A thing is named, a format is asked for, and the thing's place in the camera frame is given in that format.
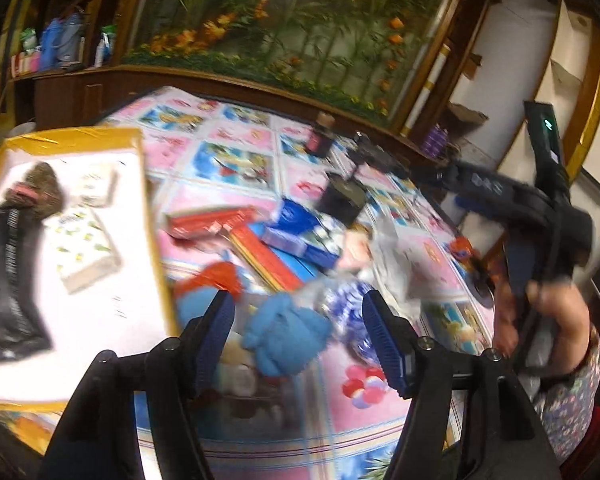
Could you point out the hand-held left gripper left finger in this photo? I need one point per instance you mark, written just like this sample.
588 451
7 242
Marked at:
219 330

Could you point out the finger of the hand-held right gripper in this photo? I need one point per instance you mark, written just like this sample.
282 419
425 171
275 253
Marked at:
432 174
463 203

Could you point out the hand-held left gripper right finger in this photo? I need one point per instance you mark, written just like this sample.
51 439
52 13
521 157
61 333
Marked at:
386 342

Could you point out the red plastic bag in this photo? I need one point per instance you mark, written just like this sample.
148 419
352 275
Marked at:
217 275

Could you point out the blue white foil bag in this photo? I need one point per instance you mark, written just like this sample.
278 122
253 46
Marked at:
345 305

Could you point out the blue knitted cloth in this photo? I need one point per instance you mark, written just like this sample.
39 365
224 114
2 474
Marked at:
285 330

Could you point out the white foam box yellow tape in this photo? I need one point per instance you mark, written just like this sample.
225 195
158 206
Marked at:
130 285

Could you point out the person's right forearm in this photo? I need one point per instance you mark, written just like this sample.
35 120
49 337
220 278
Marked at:
570 410

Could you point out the person's right hand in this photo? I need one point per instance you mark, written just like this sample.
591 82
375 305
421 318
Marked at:
565 315

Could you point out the purple canister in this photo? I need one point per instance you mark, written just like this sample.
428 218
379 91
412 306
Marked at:
437 142

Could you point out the small orange packet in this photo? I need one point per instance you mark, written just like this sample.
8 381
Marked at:
460 249

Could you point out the black device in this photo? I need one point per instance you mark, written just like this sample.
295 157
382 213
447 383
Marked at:
375 152

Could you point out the red yellow long packet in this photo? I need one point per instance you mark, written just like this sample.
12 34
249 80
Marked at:
265 260

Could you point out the clear plastic bag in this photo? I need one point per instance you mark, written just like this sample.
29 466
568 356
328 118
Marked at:
390 255

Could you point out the black round container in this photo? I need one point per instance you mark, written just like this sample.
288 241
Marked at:
340 200

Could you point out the cartoon print packet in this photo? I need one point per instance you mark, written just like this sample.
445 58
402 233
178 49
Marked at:
357 245

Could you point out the multicoloured strips plastic packet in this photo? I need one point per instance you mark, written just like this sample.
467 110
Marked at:
205 222

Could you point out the dark bottle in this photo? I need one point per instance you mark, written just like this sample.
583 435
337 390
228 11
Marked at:
320 140

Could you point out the blue tissue packet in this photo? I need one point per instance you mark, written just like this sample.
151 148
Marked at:
300 225

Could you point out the large white tissue pack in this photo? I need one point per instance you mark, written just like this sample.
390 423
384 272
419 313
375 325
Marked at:
85 250

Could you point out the small white tissue pack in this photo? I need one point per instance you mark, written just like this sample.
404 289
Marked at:
97 187

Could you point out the black plastic packet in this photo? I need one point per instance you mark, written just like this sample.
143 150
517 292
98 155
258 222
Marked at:
10 280

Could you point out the wooden cabinet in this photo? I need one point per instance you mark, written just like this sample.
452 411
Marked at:
65 95

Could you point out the white bottle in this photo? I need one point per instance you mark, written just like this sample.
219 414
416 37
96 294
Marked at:
103 52

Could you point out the grey thermos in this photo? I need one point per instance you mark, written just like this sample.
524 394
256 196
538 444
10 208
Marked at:
72 40

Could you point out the pink cups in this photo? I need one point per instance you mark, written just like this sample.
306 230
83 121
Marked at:
25 64

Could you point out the blue thermos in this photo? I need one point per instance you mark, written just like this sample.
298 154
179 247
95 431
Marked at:
51 45

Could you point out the green packet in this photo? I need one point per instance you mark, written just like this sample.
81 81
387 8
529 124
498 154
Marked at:
30 40

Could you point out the gold frame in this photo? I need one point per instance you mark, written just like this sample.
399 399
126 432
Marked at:
587 125

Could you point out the flower wall painting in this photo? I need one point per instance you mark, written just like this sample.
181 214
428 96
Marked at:
305 35

